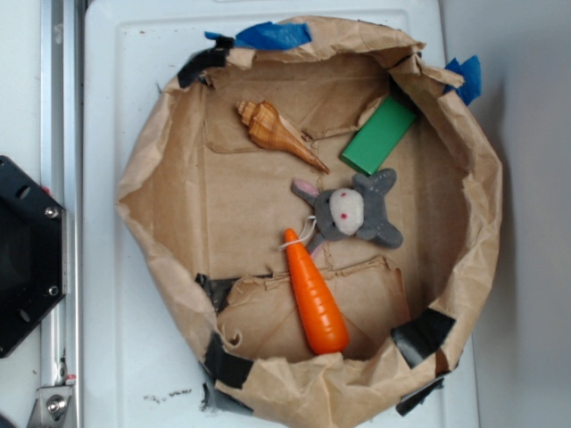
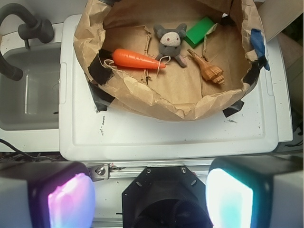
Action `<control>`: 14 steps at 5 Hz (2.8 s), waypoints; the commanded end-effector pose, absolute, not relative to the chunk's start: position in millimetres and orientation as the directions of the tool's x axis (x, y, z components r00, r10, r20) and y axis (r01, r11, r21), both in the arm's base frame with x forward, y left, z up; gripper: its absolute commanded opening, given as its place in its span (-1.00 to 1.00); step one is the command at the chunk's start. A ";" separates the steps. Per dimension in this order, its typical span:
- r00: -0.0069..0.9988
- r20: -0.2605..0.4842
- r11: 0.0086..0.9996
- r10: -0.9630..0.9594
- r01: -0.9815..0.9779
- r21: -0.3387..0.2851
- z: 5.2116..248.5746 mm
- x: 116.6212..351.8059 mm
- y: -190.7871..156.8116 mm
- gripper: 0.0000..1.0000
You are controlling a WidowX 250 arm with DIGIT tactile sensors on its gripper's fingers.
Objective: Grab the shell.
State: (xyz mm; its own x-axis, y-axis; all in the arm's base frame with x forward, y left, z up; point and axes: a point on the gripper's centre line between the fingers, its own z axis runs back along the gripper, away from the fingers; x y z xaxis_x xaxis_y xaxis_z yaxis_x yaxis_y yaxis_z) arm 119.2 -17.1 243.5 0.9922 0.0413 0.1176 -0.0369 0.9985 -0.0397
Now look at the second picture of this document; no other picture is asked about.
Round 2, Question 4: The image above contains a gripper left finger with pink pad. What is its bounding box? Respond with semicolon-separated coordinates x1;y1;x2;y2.
0;161;95;228

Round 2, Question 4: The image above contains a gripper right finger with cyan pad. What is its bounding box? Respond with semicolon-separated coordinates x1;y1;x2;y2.
206;155;304;228

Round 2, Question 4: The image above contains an orange spiral sea shell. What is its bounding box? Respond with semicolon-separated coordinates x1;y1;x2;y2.
187;49;225;85

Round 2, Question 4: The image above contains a white plastic tray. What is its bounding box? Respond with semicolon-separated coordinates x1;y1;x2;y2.
59;15;293;162

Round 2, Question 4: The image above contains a grey sink basin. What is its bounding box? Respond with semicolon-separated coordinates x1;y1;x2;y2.
0;43;61;131

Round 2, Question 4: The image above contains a brown paper bag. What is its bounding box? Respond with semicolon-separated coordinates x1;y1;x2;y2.
74;0;264;121

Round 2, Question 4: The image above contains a blue tape piece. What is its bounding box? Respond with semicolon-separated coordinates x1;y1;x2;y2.
250;28;270;71

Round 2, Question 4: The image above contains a green rectangular block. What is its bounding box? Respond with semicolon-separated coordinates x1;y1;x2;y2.
184;17;215;48

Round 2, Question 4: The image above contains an orange plastic carrot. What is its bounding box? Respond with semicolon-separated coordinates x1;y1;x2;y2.
112;48;166;69

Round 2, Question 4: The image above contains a grey plush bunny toy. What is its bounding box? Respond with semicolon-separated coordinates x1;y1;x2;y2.
153;23;187;67

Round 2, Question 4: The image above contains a dark grey faucet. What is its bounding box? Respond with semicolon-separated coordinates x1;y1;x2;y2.
0;3;55;81

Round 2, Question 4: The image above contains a cardboard sheet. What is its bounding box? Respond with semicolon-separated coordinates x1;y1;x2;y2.
258;0;304;42

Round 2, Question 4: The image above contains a black cable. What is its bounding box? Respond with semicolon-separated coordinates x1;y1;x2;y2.
0;139;60;162

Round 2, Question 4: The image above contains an aluminium rail with bracket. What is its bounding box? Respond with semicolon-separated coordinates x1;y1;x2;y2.
85;159;212;181

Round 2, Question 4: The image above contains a black octagonal mount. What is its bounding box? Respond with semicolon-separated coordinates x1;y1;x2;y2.
122;166;213;228

